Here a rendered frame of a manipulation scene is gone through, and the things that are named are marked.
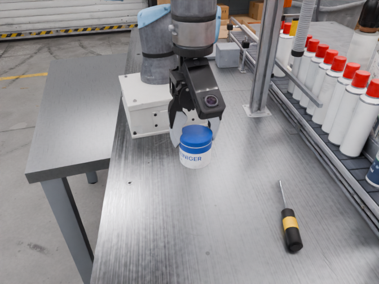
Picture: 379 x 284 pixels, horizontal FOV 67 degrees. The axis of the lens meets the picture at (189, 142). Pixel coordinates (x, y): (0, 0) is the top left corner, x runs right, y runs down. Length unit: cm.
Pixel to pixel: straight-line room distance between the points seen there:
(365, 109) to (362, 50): 51
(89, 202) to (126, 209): 122
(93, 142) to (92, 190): 108
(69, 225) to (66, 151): 28
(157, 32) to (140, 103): 24
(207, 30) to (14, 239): 165
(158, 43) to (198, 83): 49
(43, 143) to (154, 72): 41
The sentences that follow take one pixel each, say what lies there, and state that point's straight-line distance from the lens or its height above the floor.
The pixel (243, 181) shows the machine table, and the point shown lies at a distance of 76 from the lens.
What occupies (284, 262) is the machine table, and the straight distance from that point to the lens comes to 64.
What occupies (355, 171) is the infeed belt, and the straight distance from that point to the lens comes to 82.
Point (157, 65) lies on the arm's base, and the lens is 97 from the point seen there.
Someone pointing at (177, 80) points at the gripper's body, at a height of 114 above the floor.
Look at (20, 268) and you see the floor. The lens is 178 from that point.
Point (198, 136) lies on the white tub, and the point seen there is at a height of 102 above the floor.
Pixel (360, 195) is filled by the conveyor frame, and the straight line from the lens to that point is 77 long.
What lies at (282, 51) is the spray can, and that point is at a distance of 121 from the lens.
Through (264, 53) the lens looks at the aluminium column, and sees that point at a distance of 97.
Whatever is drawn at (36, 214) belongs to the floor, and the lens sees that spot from 198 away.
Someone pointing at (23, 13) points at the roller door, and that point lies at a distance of 530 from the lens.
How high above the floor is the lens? 135
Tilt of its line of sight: 36 degrees down
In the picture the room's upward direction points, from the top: straight up
